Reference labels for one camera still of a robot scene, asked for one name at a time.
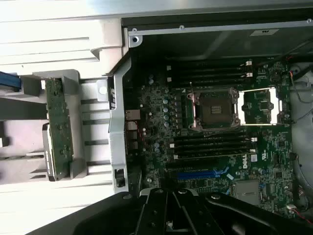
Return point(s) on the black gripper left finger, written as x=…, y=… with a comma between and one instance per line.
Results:
x=102, y=215

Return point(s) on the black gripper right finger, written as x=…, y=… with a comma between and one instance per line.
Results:
x=244, y=218

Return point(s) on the grey chipset heat sink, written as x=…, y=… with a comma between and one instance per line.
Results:
x=247, y=193

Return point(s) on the open black PC case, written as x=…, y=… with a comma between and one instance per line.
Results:
x=117, y=117

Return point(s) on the open metal socket cover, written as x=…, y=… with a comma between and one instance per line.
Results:
x=260, y=107

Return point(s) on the CPU socket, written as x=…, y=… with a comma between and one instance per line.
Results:
x=215, y=110

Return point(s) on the green motherboard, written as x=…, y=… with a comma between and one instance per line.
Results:
x=159, y=110

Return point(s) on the grey plastic parts rack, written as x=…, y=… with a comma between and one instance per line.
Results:
x=71, y=80

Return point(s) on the thin socket locking lever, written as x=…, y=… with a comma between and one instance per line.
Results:
x=191, y=84

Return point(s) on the hard disk in blue carrier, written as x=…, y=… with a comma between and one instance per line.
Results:
x=9, y=82

